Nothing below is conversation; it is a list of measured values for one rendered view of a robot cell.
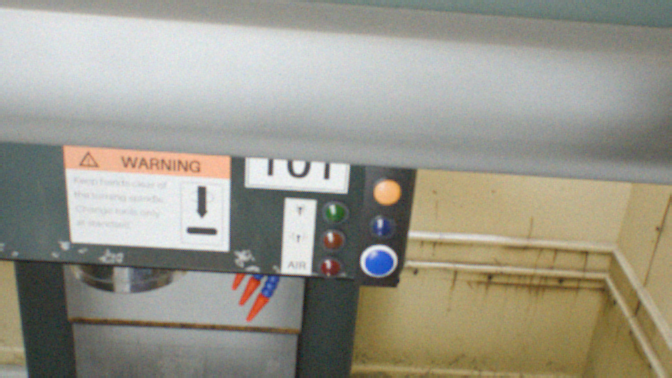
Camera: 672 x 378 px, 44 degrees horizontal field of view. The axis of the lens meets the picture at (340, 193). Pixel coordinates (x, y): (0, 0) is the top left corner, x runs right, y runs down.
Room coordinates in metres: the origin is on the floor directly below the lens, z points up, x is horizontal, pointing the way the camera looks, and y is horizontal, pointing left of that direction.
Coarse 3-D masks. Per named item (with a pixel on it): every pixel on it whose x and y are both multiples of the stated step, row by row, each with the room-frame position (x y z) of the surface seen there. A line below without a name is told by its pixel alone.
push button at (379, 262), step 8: (368, 256) 0.70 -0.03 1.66; (376, 256) 0.70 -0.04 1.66; (384, 256) 0.70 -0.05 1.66; (392, 256) 0.71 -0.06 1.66; (368, 264) 0.70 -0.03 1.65; (376, 264) 0.70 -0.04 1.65; (384, 264) 0.70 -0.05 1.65; (392, 264) 0.70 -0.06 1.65; (376, 272) 0.70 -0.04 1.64; (384, 272) 0.70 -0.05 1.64
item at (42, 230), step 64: (0, 192) 0.69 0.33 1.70; (64, 192) 0.69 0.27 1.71; (256, 192) 0.70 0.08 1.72; (320, 192) 0.71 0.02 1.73; (0, 256) 0.69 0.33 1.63; (64, 256) 0.69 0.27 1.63; (128, 256) 0.70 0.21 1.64; (192, 256) 0.70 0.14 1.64; (256, 256) 0.70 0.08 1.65; (320, 256) 0.71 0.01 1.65
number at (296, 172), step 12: (288, 168) 0.70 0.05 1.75; (300, 168) 0.70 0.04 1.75; (312, 168) 0.71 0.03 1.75; (324, 168) 0.71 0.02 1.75; (336, 168) 0.71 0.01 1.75; (288, 180) 0.70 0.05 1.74; (300, 180) 0.70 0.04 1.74; (312, 180) 0.71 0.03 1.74; (324, 180) 0.71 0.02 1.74; (336, 180) 0.71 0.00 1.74
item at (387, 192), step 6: (384, 180) 0.71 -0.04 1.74; (390, 180) 0.71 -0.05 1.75; (378, 186) 0.70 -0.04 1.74; (384, 186) 0.70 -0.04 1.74; (390, 186) 0.70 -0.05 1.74; (396, 186) 0.70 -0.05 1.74; (378, 192) 0.70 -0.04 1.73; (384, 192) 0.70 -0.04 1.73; (390, 192) 0.70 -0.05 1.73; (396, 192) 0.70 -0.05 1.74; (378, 198) 0.70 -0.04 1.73; (384, 198) 0.70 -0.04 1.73; (390, 198) 0.70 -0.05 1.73; (396, 198) 0.70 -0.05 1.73; (384, 204) 0.70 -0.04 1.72; (390, 204) 0.71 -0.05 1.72
